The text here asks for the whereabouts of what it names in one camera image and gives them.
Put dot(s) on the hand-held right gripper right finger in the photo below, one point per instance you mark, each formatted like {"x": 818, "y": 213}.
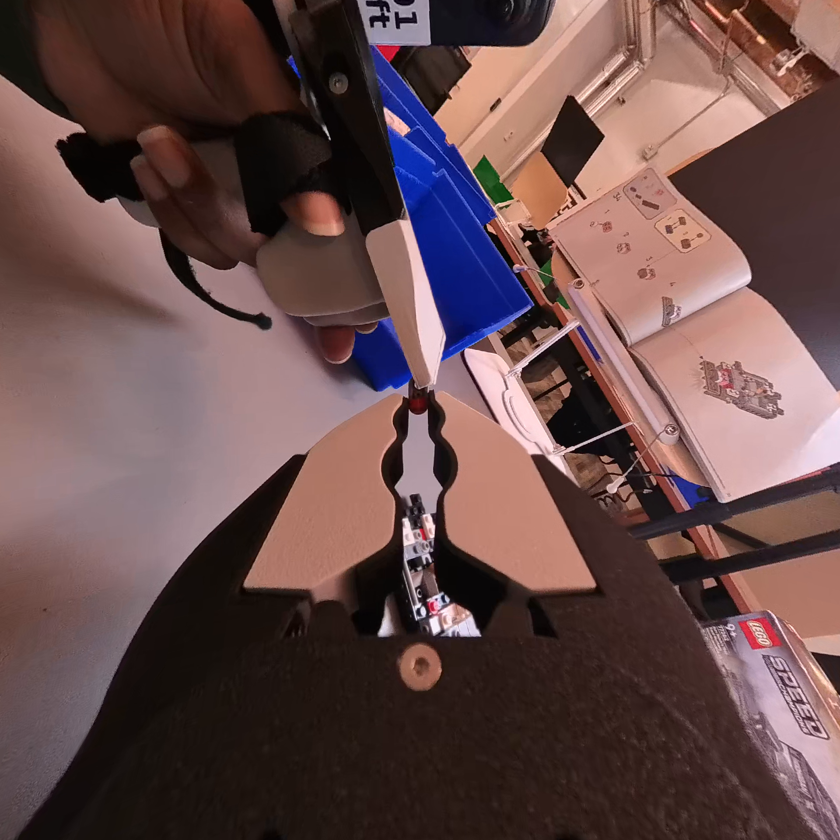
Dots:
{"x": 512, "y": 525}

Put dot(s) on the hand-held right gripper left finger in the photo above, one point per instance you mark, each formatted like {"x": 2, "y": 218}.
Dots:
{"x": 328, "y": 525}

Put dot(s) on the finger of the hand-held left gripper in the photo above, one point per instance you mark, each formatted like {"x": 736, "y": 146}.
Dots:
{"x": 410, "y": 295}

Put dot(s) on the large blue plastic bin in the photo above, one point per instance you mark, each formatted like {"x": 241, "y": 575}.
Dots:
{"x": 446, "y": 250}

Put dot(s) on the small red brick assembly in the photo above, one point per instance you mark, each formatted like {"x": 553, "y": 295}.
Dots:
{"x": 418, "y": 400}

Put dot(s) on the brick car model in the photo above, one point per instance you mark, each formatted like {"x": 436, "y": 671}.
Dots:
{"x": 420, "y": 578}

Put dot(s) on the instruction booklet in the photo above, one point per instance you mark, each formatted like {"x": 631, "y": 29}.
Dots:
{"x": 696, "y": 302}

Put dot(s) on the toy car set box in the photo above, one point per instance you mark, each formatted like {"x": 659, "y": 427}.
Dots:
{"x": 788, "y": 709}

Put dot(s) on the white book stand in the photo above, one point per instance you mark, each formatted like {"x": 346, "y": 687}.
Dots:
{"x": 578, "y": 407}

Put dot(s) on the green box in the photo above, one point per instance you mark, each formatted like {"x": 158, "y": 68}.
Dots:
{"x": 492, "y": 177}

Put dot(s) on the wooden background desk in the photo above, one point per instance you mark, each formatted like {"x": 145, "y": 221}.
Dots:
{"x": 591, "y": 355}

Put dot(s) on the black office chair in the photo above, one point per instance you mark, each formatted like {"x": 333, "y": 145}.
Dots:
{"x": 571, "y": 138}

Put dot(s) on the black pole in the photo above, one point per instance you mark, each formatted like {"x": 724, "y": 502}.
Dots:
{"x": 748, "y": 505}
{"x": 748, "y": 558}

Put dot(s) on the black panel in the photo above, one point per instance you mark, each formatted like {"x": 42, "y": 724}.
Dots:
{"x": 775, "y": 210}

